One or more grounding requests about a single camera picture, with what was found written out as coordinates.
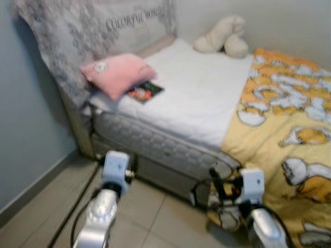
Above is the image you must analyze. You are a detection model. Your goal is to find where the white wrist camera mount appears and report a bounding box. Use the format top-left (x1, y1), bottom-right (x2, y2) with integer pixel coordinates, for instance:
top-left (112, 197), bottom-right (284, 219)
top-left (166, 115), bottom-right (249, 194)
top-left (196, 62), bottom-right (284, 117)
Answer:
top-left (239, 167), bottom-right (266, 205)
top-left (101, 150), bottom-right (131, 190)

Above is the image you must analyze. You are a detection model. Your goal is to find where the pink pillow with duck patch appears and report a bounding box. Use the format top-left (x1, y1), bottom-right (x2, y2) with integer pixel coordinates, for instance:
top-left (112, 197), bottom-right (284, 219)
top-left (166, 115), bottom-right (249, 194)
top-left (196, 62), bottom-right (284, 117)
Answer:
top-left (80, 53), bottom-right (158, 101)

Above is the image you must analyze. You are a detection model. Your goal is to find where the white quilted mattress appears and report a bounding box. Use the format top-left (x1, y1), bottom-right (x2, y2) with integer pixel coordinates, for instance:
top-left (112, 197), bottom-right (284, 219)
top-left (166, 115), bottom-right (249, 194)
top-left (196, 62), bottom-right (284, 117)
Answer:
top-left (85, 37), bottom-right (259, 181)

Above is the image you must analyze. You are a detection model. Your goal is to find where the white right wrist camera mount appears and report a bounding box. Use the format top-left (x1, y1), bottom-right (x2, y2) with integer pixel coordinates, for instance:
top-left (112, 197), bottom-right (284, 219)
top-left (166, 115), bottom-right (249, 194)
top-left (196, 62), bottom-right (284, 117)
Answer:
top-left (239, 167), bottom-right (266, 205)

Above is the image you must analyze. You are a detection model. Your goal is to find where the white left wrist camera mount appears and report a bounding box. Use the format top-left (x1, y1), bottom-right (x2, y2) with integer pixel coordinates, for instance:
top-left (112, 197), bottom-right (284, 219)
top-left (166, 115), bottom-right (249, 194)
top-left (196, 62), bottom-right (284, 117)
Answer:
top-left (101, 150), bottom-right (131, 190)

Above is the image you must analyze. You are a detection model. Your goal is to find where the yellow egg print blanket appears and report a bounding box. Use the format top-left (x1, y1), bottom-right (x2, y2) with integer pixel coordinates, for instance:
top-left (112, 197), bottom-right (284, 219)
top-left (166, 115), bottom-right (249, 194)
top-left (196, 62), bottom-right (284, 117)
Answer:
top-left (206, 48), bottom-right (331, 248)

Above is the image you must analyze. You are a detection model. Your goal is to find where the grey bed base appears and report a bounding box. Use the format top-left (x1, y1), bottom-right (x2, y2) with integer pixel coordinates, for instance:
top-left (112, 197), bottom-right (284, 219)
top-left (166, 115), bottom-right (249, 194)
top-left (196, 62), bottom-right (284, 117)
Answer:
top-left (89, 132), bottom-right (213, 203)

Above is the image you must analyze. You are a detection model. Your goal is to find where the grey printed headboard cover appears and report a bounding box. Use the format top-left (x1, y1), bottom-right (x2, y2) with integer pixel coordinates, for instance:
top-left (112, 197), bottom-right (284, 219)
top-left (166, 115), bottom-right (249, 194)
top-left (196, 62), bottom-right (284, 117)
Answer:
top-left (14, 0), bottom-right (177, 107)

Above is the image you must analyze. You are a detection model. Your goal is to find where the beige padded headboard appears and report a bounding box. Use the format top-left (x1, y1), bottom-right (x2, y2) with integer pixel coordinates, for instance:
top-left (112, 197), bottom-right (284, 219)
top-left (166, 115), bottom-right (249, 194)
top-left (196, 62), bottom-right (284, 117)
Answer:
top-left (136, 34), bottom-right (175, 58)

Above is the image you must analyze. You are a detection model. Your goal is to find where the dark colourful book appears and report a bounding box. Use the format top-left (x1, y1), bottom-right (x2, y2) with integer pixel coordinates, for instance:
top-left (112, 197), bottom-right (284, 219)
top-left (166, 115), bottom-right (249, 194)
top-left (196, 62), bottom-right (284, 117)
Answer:
top-left (126, 80), bottom-right (165, 104)

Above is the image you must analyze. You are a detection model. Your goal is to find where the beige plush toy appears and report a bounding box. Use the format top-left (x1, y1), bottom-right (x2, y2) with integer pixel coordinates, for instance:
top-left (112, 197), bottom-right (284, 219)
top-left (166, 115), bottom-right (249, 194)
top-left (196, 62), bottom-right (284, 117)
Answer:
top-left (193, 14), bottom-right (250, 59)

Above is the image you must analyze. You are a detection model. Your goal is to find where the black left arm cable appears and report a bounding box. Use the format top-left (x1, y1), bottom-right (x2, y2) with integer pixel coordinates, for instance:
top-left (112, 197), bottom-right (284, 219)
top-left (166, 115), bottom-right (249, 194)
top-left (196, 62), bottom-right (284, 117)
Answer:
top-left (48, 164), bottom-right (104, 248)

